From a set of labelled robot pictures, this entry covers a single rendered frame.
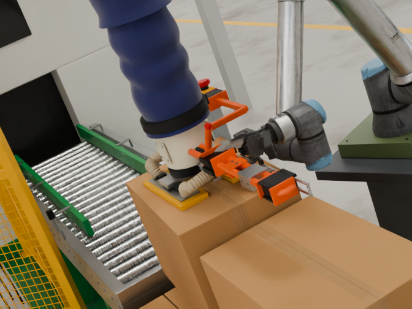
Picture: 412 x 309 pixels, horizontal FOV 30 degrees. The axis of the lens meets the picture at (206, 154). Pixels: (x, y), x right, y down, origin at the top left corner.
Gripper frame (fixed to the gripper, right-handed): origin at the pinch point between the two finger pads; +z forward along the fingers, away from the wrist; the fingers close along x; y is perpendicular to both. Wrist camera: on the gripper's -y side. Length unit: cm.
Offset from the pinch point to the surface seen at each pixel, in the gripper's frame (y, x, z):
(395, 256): -57, -20, -12
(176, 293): 51, -60, 16
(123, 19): 18, 47, 7
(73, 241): 131, -55, 33
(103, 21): 25, 48, 11
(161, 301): 52, -60, 23
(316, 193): 165, -112, -110
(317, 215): -21.0, -19.6, -13.6
